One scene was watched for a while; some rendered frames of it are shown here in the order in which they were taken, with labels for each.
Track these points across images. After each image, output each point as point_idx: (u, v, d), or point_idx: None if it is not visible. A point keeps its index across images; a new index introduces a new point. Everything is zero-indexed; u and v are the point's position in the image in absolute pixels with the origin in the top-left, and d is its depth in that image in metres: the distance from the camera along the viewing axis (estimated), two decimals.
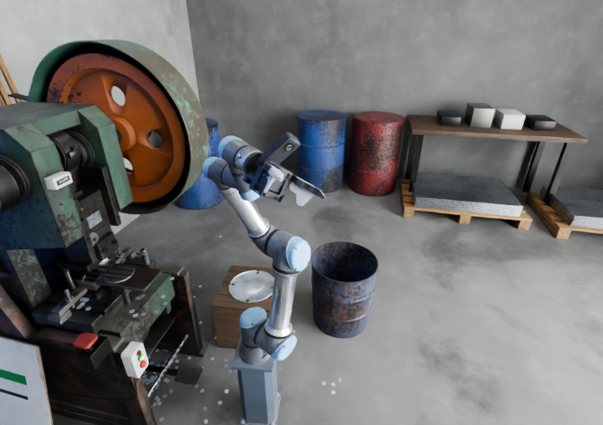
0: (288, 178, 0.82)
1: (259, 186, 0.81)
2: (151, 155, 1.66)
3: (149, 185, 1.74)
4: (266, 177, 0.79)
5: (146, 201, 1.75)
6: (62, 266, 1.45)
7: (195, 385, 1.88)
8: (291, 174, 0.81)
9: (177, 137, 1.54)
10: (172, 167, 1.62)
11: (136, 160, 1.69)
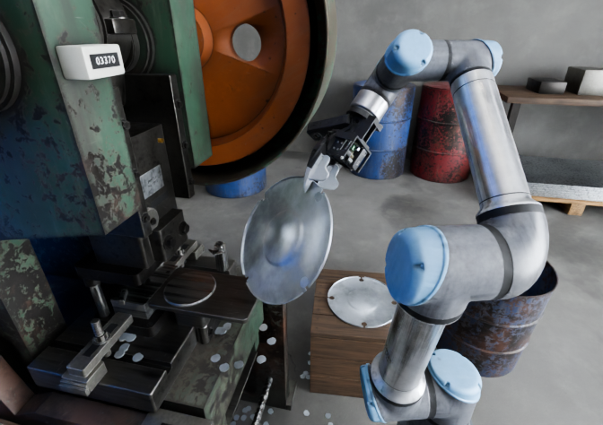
0: (326, 153, 0.74)
1: (359, 158, 0.74)
2: (240, 74, 0.94)
3: (233, 133, 1.02)
4: None
5: (231, 160, 1.03)
6: (86, 274, 0.74)
7: None
8: None
9: (295, 22, 0.82)
10: (282, 87, 0.90)
11: (213, 87, 0.97)
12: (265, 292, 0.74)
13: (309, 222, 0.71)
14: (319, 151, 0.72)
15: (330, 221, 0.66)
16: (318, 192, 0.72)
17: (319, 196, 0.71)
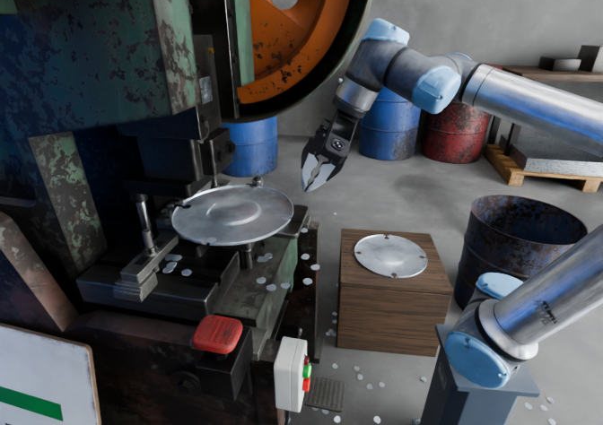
0: (330, 159, 0.72)
1: None
2: None
3: None
4: None
5: None
6: (135, 188, 0.73)
7: (322, 411, 1.17)
8: (328, 161, 0.71)
9: None
10: None
11: None
12: (179, 221, 0.78)
13: (259, 221, 0.78)
14: (337, 165, 0.72)
15: (273, 231, 0.73)
16: (287, 215, 0.81)
17: (284, 218, 0.80)
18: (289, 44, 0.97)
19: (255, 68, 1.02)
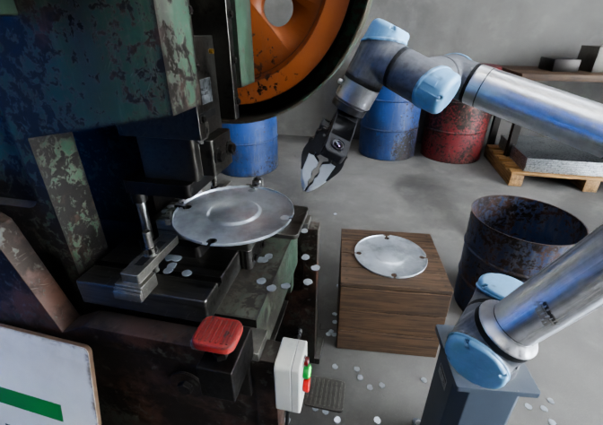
0: (330, 159, 0.72)
1: None
2: None
3: None
4: None
5: None
6: (135, 188, 0.73)
7: (322, 411, 1.17)
8: (328, 161, 0.71)
9: None
10: None
11: None
12: (248, 238, 0.72)
13: (257, 199, 0.89)
14: (337, 165, 0.72)
15: (278, 191, 0.91)
16: (250, 188, 0.94)
17: (253, 190, 0.94)
18: (271, 59, 1.00)
19: None
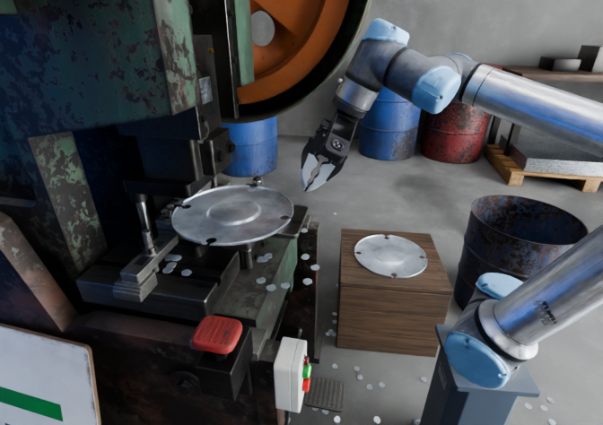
0: (330, 159, 0.72)
1: None
2: None
3: None
4: None
5: None
6: (135, 188, 0.73)
7: (322, 411, 1.17)
8: (328, 161, 0.71)
9: (298, 65, 0.96)
10: (250, 85, 1.01)
11: None
12: (283, 202, 0.87)
13: (210, 203, 0.87)
14: (337, 165, 0.72)
15: (202, 191, 0.91)
16: None
17: None
18: None
19: None
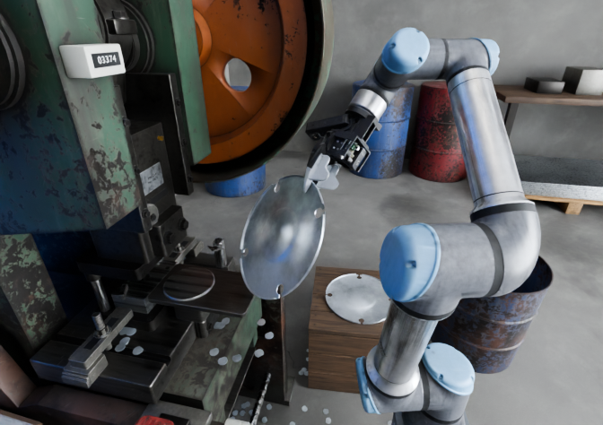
0: (326, 153, 0.74)
1: (358, 157, 0.74)
2: None
3: None
4: None
5: None
6: (87, 270, 0.76)
7: None
8: (321, 154, 0.75)
9: None
10: None
11: None
12: (258, 207, 0.87)
13: (270, 270, 0.75)
14: (319, 151, 0.72)
15: (255, 295, 0.75)
16: None
17: None
18: None
19: None
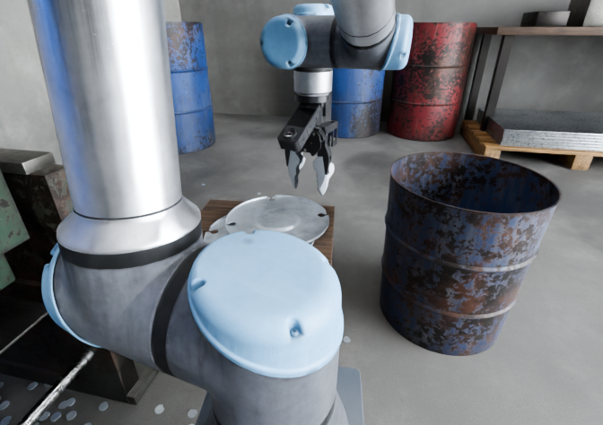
0: (316, 152, 0.71)
1: None
2: None
3: None
4: None
5: None
6: None
7: None
8: (311, 155, 0.70)
9: None
10: None
11: None
12: (308, 203, 1.03)
13: (249, 216, 0.96)
14: (327, 154, 0.70)
15: (232, 209, 0.99)
16: None
17: None
18: None
19: None
